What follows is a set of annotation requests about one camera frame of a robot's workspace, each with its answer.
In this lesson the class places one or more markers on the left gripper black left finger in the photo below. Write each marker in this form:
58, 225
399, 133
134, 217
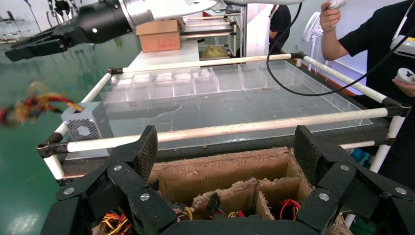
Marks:
142, 201

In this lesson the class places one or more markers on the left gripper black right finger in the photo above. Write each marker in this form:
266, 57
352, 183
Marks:
327, 181

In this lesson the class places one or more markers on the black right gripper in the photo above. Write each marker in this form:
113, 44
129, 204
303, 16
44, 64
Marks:
100, 22

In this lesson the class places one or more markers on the white VR controller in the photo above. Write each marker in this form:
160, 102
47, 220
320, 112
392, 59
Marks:
337, 3
405, 75

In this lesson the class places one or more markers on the operator right forearm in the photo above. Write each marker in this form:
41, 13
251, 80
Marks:
332, 45

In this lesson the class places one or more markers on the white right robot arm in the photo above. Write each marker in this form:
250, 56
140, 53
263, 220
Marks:
168, 8

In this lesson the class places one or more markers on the operator left hand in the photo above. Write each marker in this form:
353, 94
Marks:
405, 89

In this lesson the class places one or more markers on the operator right hand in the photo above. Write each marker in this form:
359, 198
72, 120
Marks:
329, 18

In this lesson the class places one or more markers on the blue plastic object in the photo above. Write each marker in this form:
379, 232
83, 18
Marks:
361, 157

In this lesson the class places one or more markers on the brown cardboard divider box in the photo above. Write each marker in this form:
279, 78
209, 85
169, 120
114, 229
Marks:
210, 175

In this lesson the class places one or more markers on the brown cardboard carton red print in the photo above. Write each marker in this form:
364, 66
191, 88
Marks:
159, 35

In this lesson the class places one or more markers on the clear acrylic compartment tray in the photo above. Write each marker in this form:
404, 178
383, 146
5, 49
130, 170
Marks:
227, 107

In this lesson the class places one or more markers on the operator black t-shirt torso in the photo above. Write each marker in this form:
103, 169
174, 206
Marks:
376, 65

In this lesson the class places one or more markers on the white workbench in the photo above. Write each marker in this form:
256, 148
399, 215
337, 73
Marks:
168, 58

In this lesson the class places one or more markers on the white VR headset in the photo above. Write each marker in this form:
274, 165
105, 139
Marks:
403, 47

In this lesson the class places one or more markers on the white standing fan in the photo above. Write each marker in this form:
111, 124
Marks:
311, 27

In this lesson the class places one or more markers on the standing person black clothes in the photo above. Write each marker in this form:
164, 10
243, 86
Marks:
282, 22

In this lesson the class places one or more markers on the yellow crumpled material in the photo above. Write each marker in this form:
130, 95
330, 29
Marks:
214, 52

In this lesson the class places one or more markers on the pipe shelf rack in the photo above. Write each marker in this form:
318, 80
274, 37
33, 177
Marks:
210, 24

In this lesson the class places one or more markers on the white pipe rack frame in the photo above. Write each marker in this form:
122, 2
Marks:
227, 128

